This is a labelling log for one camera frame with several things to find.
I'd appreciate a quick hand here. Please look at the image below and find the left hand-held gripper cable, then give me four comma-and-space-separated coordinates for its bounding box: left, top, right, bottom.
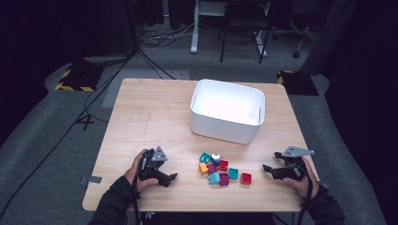
130, 174, 142, 225

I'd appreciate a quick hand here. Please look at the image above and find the grey curtain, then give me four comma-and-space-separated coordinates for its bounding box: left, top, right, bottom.
299, 0, 360, 76

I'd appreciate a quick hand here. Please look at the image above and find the long black floor cable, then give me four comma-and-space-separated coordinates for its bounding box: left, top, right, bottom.
0, 46, 139, 217

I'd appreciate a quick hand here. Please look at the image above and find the white desk frame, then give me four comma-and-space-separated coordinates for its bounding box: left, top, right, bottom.
190, 0, 268, 59

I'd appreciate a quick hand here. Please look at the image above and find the black yellow striped stand base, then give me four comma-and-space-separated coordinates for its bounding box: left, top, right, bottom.
276, 69, 319, 97
54, 62, 104, 93

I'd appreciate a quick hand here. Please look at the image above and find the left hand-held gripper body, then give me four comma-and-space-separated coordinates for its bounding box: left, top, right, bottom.
137, 145, 168, 186

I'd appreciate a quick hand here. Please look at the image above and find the hand-held gripper cable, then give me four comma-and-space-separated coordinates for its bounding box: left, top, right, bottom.
130, 174, 142, 225
295, 174, 314, 225

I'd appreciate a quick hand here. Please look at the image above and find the black chair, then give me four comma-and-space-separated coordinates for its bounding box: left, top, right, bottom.
217, 0, 271, 65

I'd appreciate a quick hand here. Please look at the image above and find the bundle of floor cables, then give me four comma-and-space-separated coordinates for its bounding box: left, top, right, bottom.
139, 18, 196, 49

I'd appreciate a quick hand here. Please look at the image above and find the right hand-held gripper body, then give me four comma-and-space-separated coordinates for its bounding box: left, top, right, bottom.
280, 145, 315, 182

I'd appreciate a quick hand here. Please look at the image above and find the white plastic bin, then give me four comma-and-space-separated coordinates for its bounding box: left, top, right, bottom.
190, 78, 267, 145

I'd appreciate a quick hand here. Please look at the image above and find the office chair wheel base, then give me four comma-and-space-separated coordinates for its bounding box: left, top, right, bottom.
271, 17, 317, 59

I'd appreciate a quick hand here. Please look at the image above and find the person's right hand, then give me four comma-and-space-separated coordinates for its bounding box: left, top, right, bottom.
283, 159, 320, 200

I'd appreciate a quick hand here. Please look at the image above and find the person's left hand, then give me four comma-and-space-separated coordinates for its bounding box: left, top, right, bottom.
124, 149, 159, 192

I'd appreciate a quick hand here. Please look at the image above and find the right hand-held gripper cable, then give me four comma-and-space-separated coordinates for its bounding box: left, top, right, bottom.
295, 174, 314, 225

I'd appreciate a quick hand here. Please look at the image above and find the person's dark clothing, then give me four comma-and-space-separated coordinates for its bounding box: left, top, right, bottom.
139, 211, 276, 225

